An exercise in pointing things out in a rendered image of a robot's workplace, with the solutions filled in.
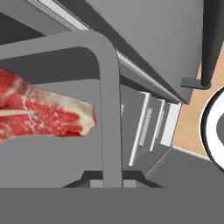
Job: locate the grey freezer door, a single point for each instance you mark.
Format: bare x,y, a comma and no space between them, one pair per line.
157,38

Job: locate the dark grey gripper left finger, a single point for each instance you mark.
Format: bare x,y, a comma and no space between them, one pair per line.
89,179

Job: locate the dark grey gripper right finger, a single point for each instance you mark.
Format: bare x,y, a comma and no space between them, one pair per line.
132,179

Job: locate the white round object black rim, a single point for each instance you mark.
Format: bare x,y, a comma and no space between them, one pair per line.
210,128

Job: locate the raw red steak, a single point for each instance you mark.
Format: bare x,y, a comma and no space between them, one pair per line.
49,116

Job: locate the white freezer racks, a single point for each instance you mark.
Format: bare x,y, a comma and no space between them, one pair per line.
145,128

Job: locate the grey meat container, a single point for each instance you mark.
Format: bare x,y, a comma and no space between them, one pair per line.
109,116

